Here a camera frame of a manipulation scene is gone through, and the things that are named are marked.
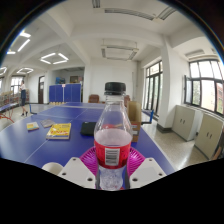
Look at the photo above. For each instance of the dark door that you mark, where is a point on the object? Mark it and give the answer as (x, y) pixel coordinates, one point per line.
(40, 90)

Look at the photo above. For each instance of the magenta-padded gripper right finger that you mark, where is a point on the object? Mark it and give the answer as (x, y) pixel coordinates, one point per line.
(140, 168)

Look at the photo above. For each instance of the black flat case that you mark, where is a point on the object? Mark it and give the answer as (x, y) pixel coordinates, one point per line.
(88, 128)

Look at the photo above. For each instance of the beige two-door cabinet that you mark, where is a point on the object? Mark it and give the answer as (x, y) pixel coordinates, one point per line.
(208, 135)
(185, 121)

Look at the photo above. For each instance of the small grey booklet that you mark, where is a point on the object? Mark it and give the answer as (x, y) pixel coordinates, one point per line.
(47, 123)

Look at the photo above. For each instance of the yellow book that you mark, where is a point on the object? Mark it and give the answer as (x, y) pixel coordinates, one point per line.
(59, 130)

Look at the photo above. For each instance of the person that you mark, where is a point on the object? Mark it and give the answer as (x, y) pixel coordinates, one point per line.
(23, 96)

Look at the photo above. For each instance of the brown armchair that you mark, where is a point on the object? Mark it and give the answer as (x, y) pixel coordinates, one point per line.
(127, 99)
(94, 98)

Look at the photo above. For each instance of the ceiling air conditioner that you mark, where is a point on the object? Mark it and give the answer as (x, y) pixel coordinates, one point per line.
(133, 14)
(119, 52)

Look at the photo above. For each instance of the white mug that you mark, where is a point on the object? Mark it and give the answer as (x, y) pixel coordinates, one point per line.
(51, 167)

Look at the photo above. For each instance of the blue partition panels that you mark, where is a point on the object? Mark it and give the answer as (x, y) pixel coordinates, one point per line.
(65, 92)

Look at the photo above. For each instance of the small yellow blue booklet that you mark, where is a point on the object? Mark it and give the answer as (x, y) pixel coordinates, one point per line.
(32, 126)

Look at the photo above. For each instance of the large black-framed window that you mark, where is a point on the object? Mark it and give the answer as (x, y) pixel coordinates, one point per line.
(206, 86)

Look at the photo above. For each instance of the ceiling lights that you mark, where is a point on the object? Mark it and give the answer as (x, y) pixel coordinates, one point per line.
(24, 45)

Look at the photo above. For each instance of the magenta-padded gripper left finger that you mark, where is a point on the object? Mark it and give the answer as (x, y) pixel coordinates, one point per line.
(85, 166)

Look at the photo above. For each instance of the tall black-framed window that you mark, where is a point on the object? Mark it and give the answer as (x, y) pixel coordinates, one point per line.
(153, 86)

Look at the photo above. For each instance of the brown cardboard box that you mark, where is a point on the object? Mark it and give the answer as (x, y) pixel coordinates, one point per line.
(135, 118)

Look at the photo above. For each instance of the clear red-labelled drink bottle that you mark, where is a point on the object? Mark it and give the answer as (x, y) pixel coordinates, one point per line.
(112, 146)

